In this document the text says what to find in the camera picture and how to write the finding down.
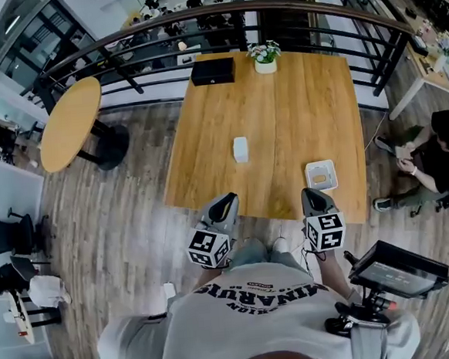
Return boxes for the white floor cable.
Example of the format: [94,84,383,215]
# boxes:
[360,111,393,153]

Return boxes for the white square tray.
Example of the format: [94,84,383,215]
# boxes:
[303,158,340,192]

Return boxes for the person's right white shoe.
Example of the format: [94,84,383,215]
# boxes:
[270,235,289,254]

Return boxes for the black box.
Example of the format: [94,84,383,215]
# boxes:
[189,56,238,87]

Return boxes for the black monitor mount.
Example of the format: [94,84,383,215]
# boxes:
[321,291,400,340]

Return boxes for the person's grey trousers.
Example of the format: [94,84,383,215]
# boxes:
[227,232,310,279]

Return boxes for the person's white printed t-shirt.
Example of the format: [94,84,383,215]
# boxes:
[91,250,424,359]

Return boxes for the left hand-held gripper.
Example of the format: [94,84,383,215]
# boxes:
[182,191,245,272]

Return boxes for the black metal railing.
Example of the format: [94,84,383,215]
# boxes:
[22,0,424,125]

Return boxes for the person's right forearm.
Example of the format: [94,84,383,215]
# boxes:
[315,248,355,303]

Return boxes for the potted flowers in white pot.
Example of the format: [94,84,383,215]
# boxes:
[245,38,283,76]

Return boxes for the round wooden table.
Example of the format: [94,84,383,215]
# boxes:
[33,73,133,177]

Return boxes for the black monitor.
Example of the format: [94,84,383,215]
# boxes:
[345,234,449,305]

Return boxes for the rectangular wooden table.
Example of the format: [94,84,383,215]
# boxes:
[152,41,372,241]

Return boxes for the small white box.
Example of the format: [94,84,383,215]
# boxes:
[231,135,251,164]

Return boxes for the grey shoulder strap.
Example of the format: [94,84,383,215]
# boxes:
[347,320,390,359]
[134,313,174,359]

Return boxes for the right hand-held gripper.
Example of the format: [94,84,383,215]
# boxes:
[299,184,349,254]

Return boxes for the white side table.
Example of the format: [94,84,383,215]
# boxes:
[1,290,37,347]

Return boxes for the white paper sheet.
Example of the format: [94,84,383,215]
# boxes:
[162,281,178,308]

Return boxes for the white desk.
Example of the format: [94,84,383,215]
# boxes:
[381,29,449,123]

